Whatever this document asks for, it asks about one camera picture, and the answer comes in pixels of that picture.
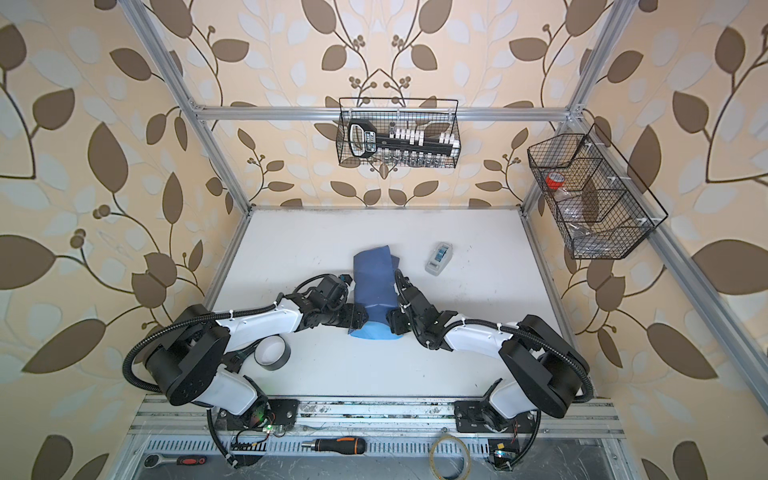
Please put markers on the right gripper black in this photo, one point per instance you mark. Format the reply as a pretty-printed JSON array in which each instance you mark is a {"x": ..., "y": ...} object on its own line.
[{"x": 394, "y": 317}]

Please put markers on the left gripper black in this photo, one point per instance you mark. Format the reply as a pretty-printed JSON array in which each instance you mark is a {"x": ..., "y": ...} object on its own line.
[{"x": 351, "y": 321}]

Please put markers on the light blue wrapping paper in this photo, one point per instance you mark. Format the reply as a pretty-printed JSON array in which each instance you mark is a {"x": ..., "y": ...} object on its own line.
[{"x": 373, "y": 274}]

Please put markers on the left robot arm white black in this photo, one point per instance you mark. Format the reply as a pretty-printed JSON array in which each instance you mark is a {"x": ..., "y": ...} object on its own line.
[{"x": 192, "y": 360}]

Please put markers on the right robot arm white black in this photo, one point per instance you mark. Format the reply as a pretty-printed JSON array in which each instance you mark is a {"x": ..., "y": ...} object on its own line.
[{"x": 548, "y": 375}]

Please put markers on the grey tape dispenser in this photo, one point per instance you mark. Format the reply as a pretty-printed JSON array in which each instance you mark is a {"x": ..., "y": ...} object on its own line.
[{"x": 439, "y": 258}]

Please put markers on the clear tape roll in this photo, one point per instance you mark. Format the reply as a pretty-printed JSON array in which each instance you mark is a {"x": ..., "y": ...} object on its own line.
[{"x": 449, "y": 458}]

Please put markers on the black orange screwdriver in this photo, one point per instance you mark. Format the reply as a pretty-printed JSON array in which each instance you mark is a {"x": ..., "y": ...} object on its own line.
[{"x": 342, "y": 445}]

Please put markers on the grey duct tape roll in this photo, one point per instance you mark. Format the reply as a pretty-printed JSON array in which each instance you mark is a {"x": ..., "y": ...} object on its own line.
[{"x": 272, "y": 353}]

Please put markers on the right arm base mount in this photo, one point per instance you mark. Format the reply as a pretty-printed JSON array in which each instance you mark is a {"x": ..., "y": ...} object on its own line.
[{"x": 475, "y": 416}]

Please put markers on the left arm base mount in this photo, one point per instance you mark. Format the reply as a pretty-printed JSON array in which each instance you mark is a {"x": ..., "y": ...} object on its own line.
[{"x": 274, "y": 412}]

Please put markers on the black socket set rail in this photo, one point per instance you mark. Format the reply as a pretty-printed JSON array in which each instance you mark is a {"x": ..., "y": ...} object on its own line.
[{"x": 365, "y": 140}]

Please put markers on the back wire basket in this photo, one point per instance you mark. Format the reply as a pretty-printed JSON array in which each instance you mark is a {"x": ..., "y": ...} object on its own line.
[{"x": 432, "y": 114}]

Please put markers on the wire basket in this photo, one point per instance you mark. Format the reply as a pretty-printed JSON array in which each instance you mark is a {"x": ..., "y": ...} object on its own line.
[
  {"x": 432, "y": 114},
  {"x": 605, "y": 208}
]

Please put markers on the right wire basket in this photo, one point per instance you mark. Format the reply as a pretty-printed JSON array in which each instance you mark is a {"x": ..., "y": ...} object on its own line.
[{"x": 605, "y": 208}]

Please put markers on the red handled ratchet wrench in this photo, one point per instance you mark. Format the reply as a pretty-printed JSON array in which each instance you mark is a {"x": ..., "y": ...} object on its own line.
[{"x": 156, "y": 460}]

